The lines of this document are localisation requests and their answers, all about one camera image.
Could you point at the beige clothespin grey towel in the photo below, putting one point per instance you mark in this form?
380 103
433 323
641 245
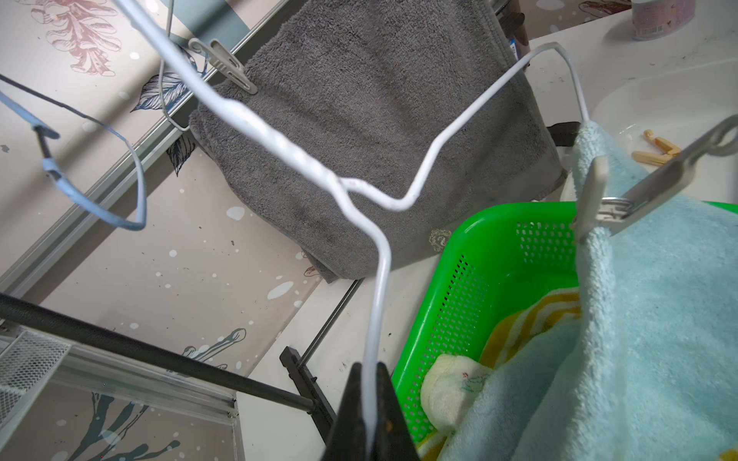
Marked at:
224 62

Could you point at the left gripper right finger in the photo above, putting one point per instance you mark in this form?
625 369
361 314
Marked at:
392 440

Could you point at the light blue wire hanger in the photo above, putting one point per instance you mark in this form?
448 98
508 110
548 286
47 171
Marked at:
81 132

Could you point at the pink cup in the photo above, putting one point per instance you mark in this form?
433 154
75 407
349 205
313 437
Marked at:
653 19

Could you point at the black clothes rack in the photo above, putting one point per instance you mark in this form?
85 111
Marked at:
309 397

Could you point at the green plastic basket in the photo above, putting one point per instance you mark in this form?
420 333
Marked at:
500 262

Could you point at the yellow striped towel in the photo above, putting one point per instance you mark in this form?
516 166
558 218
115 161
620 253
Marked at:
454 381

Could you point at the white wire hanger front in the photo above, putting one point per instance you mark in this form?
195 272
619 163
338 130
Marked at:
247 122

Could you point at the light blue towel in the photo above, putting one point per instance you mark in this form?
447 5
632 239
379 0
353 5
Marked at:
650 370

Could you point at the dark grey towel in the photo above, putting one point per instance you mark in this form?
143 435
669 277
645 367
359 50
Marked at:
365 87

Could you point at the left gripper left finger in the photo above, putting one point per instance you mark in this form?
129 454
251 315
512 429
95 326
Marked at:
347 440

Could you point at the white plastic tray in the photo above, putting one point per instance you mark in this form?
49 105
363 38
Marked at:
680 106

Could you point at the white wire mesh shelf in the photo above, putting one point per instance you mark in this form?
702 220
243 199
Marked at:
27 365

